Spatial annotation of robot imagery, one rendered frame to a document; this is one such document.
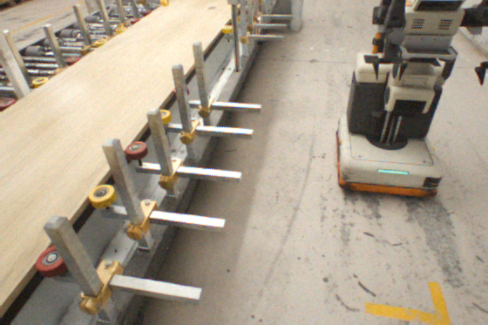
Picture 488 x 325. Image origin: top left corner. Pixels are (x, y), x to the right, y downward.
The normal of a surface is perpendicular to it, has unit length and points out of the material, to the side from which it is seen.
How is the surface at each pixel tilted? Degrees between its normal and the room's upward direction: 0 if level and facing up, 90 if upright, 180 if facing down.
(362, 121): 90
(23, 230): 0
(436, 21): 98
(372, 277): 0
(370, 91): 90
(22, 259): 0
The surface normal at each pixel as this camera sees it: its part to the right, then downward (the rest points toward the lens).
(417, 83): -0.17, 0.69
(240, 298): -0.04, -0.80
